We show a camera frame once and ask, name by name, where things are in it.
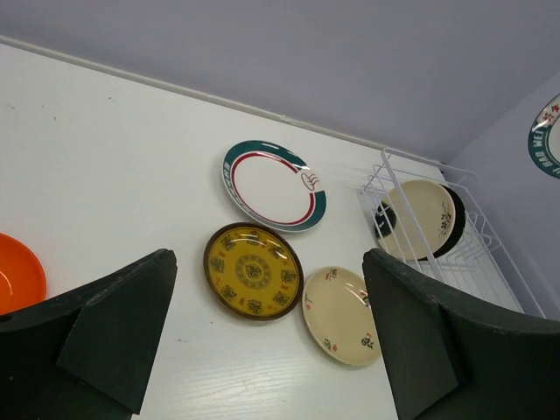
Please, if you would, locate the white wire dish rack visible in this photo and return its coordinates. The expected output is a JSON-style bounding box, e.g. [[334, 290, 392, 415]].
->
[[359, 148, 559, 319]]

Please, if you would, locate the cream plate with black patch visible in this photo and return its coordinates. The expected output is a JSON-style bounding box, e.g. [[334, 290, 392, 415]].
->
[[374, 179, 455, 261]]

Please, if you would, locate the cream plate with small prints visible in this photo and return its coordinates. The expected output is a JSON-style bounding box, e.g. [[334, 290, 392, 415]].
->
[[302, 266, 382, 367]]

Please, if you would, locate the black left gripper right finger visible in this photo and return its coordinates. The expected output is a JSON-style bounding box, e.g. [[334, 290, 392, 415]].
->
[[362, 248, 559, 419]]

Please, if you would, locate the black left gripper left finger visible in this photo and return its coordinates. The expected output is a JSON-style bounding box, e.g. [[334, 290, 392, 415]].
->
[[1, 248, 178, 419]]

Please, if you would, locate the orange plate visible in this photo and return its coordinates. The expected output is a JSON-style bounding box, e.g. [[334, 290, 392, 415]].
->
[[0, 234, 46, 315]]

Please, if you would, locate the green red rimmed white plate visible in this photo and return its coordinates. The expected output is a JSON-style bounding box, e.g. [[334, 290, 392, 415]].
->
[[221, 140, 327, 233]]

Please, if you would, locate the yellow brown patterned plate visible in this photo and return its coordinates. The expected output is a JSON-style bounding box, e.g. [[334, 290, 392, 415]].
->
[[202, 222, 304, 321]]

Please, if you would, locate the dark blue rimmed white plate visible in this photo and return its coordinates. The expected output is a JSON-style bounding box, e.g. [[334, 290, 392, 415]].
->
[[528, 95, 560, 179]]

